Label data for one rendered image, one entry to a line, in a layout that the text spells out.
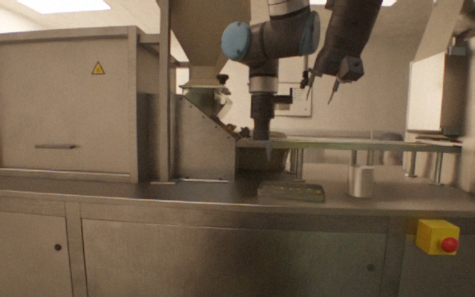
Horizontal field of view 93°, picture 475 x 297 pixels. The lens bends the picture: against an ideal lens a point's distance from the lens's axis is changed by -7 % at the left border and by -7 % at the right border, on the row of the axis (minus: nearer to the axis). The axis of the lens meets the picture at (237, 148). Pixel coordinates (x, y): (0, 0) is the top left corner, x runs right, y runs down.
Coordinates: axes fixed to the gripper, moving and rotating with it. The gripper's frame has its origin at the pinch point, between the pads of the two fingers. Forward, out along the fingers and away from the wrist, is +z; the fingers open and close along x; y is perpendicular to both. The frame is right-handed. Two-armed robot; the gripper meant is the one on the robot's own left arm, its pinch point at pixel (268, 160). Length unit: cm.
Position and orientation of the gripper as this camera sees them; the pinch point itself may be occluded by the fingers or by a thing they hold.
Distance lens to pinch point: 75.7
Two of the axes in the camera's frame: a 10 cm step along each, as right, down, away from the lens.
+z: -0.2, 9.9, 1.0
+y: -9.7, -0.4, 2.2
